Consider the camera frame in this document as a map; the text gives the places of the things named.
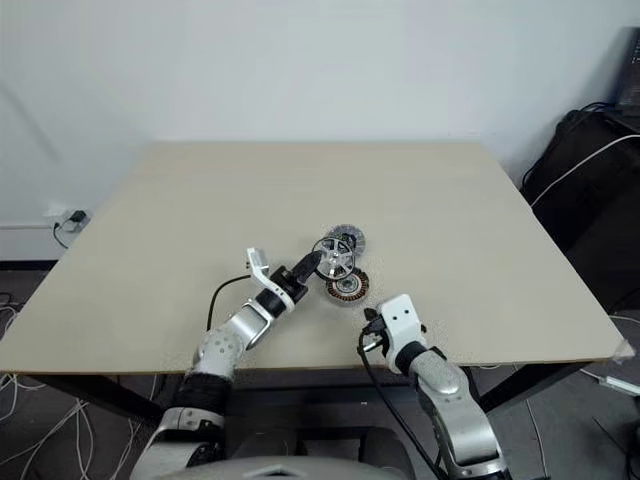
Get black bag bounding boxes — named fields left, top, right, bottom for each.
left=519, top=106, right=640, bottom=314

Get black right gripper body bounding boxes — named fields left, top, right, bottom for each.
left=361, top=306, right=397, bottom=359

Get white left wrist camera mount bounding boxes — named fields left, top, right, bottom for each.
left=244, top=245, right=298, bottom=314

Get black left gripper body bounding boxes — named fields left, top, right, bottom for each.
left=269, top=266, right=310, bottom=302

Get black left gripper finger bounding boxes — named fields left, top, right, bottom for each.
left=291, top=250, right=324, bottom=287

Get white floor cables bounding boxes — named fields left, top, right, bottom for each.
left=0, top=292, right=137, bottom=480

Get dark rounded shape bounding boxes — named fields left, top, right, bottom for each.
left=228, top=424, right=302, bottom=459

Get silver metal rotor disc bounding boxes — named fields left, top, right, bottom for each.
left=311, top=236, right=358, bottom=279

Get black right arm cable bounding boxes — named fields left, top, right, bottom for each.
left=356, top=323, right=447, bottom=477

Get black table frame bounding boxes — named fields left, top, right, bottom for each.
left=9, top=360, right=601, bottom=437

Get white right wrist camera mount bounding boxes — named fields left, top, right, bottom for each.
left=376, top=293, right=430, bottom=375

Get black adapter cable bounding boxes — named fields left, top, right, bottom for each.
left=51, top=219, right=77, bottom=250

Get silver robot torso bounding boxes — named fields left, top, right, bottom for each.
left=184, top=453, right=451, bottom=480

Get white round floor stand base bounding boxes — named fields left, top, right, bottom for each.
left=609, top=309, right=640, bottom=342

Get grey geared motor base disc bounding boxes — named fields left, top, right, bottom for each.
left=326, top=222, right=367, bottom=257

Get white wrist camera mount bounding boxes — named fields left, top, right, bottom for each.
left=244, top=245, right=298, bottom=314
left=376, top=293, right=430, bottom=375

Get copper wound motor stator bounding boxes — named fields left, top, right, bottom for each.
left=324, top=271, right=371, bottom=306

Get wall power outlet plug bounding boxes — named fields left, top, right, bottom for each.
left=46, top=202, right=94, bottom=232

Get white cable on bag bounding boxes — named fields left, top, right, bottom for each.
left=529, top=133, right=640, bottom=209

